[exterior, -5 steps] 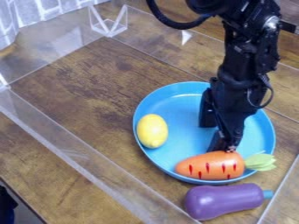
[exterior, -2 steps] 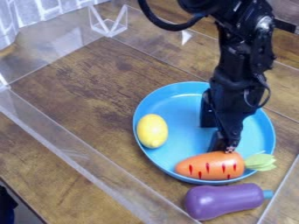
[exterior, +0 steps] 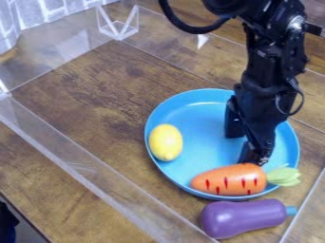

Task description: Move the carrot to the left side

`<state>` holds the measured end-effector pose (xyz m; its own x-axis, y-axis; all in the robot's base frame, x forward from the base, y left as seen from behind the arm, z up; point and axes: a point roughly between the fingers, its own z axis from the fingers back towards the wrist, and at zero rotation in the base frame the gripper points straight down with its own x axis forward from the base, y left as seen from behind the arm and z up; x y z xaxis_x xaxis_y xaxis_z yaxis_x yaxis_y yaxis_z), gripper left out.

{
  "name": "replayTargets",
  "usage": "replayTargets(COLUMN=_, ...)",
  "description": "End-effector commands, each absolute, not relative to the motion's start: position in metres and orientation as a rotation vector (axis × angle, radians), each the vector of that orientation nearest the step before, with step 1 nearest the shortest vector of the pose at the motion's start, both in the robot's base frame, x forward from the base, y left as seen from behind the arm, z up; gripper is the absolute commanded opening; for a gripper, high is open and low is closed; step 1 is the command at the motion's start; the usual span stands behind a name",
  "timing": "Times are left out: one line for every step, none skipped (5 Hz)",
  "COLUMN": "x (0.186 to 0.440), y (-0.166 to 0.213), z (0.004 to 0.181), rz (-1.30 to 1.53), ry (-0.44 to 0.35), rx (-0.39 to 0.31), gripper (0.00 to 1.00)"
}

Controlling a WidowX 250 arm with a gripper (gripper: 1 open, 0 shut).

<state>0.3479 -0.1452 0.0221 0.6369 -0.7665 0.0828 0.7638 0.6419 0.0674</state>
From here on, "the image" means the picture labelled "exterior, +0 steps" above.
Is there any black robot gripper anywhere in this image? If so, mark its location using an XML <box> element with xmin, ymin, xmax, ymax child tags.
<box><xmin>224</xmin><ymin>74</ymin><xmax>305</xmax><ymax>167</ymax></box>

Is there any orange toy carrot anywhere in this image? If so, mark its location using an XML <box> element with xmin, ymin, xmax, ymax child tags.
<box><xmin>190</xmin><ymin>163</ymin><xmax>301</xmax><ymax>196</ymax></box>

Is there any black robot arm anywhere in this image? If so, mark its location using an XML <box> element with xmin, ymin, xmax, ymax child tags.
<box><xmin>204</xmin><ymin>0</ymin><xmax>308</xmax><ymax>166</ymax></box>

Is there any blue plastic plate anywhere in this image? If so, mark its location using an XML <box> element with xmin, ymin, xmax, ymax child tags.
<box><xmin>144</xmin><ymin>87</ymin><xmax>301</xmax><ymax>201</ymax></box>

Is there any yellow toy lemon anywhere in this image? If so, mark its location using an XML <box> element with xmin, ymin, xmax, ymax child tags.
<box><xmin>149</xmin><ymin>123</ymin><xmax>184</xmax><ymax>161</ymax></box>

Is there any purple toy eggplant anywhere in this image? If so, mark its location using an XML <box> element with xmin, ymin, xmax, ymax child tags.
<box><xmin>201</xmin><ymin>198</ymin><xmax>297</xmax><ymax>239</ymax></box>

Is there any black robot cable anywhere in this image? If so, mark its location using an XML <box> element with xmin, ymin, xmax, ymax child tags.
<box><xmin>158</xmin><ymin>0</ymin><xmax>239</xmax><ymax>35</ymax></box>

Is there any clear acrylic enclosure wall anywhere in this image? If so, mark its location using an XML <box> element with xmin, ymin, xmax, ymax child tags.
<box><xmin>0</xmin><ymin>0</ymin><xmax>325</xmax><ymax>243</ymax></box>

